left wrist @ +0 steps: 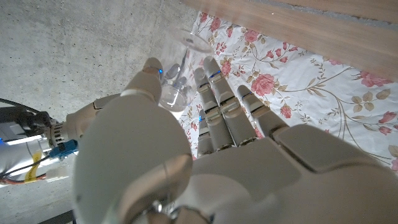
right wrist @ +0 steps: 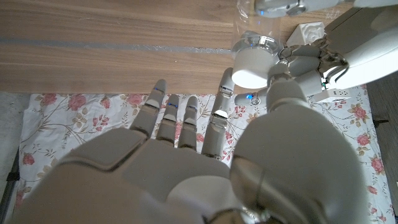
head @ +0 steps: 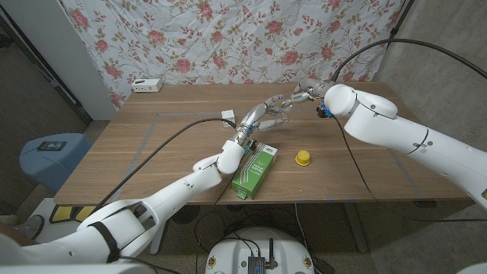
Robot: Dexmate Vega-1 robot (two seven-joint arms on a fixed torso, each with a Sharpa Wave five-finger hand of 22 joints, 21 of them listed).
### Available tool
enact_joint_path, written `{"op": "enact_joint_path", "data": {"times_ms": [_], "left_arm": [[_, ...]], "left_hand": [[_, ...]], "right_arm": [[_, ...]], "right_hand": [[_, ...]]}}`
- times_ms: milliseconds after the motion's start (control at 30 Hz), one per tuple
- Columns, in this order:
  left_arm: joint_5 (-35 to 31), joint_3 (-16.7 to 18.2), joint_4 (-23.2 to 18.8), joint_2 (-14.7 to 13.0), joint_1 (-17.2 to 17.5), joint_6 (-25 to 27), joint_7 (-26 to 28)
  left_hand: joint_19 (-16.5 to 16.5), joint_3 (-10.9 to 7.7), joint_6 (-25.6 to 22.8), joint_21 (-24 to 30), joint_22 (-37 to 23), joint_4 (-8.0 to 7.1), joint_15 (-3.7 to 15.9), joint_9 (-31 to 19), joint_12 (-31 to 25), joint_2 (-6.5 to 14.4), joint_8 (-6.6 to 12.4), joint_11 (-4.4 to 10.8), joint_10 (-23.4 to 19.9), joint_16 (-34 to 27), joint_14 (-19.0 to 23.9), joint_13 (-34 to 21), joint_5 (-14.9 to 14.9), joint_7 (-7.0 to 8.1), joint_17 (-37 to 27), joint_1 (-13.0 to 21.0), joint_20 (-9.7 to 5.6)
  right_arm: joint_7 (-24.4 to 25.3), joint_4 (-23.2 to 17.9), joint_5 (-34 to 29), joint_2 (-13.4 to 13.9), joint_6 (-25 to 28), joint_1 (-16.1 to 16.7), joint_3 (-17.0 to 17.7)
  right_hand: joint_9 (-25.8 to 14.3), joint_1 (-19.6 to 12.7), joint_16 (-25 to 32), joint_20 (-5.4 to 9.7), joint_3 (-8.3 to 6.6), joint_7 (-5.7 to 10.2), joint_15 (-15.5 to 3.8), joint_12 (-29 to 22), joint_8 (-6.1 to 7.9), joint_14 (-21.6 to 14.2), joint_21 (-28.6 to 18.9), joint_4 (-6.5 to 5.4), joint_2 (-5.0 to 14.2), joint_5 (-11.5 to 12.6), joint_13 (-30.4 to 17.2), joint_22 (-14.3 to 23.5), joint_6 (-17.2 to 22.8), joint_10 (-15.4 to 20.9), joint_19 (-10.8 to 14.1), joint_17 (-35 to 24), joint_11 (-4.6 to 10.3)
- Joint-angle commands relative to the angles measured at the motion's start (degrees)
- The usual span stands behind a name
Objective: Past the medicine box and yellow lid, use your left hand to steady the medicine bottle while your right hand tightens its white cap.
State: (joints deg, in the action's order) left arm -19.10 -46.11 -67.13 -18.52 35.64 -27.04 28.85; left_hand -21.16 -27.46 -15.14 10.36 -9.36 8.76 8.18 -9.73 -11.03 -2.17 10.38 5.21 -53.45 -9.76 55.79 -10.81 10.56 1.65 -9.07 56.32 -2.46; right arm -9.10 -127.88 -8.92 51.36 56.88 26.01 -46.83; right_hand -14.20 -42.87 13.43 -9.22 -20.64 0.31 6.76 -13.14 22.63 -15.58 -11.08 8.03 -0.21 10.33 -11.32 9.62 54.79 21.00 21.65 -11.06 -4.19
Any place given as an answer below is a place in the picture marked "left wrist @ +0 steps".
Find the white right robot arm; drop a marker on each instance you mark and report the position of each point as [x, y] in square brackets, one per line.
[15, 155]

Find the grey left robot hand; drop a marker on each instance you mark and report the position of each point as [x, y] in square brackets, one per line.
[248, 174]

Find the floral backdrop cloth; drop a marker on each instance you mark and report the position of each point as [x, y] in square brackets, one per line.
[311, 93]

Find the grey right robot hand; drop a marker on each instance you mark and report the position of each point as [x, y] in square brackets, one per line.
[77, 119]

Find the clear medicine bottle white cap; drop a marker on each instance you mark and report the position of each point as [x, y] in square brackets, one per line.
[177, 96]

